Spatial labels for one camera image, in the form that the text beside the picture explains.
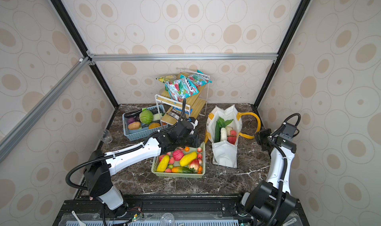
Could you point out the white grocery tote bag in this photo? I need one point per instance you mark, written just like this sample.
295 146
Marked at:
224 153

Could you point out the purple round vegetable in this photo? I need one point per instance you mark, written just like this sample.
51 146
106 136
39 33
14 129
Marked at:
131 120

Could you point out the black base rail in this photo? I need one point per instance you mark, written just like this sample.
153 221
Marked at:
187 210

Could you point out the red pepper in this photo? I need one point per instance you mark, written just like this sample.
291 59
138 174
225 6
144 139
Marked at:
232 139

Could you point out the green cucumber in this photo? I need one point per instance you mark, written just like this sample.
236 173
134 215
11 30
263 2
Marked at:
217 135

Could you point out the white radish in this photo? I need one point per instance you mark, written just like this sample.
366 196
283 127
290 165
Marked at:
223 134

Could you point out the dark snack bar packet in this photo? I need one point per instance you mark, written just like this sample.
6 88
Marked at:
174 114

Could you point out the green orange papaya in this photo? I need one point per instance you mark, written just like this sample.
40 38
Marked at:
182 169

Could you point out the teal pink snack bag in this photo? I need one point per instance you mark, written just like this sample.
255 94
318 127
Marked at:
198 79

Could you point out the green cabbage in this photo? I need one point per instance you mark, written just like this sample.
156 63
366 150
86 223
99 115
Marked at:
146 116

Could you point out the diagonal aluminium frame bar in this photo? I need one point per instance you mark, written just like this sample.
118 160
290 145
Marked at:
25 125

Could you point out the blue plastic vegetable basket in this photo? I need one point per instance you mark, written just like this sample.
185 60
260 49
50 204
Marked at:
143 131

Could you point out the white wire wooden shelf rack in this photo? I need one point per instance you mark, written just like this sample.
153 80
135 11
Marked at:
195 105

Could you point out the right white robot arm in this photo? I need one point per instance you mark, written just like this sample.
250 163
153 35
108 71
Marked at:
271 201

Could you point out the leafy green vegetable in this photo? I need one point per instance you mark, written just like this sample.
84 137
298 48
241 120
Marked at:
224 123

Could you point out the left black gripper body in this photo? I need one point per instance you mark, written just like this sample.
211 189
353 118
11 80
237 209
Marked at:
189 140

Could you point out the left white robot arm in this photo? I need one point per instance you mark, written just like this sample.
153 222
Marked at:
95 174

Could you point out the orange brown potato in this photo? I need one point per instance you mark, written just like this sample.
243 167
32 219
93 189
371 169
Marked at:
134 125

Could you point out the horizontal aluminium frame bar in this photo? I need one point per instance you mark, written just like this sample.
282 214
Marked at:
183 57

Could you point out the yellow green snack bag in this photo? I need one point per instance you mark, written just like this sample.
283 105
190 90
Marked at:
166 78

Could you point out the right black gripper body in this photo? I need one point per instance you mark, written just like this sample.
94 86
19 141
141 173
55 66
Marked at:
267 138

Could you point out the clear plastic cup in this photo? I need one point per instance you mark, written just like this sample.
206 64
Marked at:
105 136

